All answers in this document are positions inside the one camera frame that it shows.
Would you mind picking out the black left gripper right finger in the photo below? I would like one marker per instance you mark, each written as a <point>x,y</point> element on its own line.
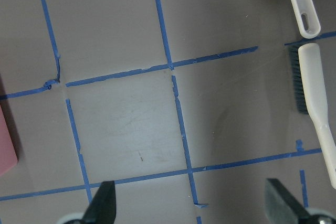
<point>281,206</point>

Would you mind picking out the pink plastic bin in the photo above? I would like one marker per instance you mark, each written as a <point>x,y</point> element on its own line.
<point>9,148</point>

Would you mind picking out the beige hand brush black bristles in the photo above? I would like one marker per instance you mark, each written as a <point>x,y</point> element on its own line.
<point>311,98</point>

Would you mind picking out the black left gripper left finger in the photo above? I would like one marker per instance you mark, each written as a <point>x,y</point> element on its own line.
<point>103,206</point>

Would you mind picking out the beige plastic dustpan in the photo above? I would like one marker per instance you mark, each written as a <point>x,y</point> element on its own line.
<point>307,18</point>

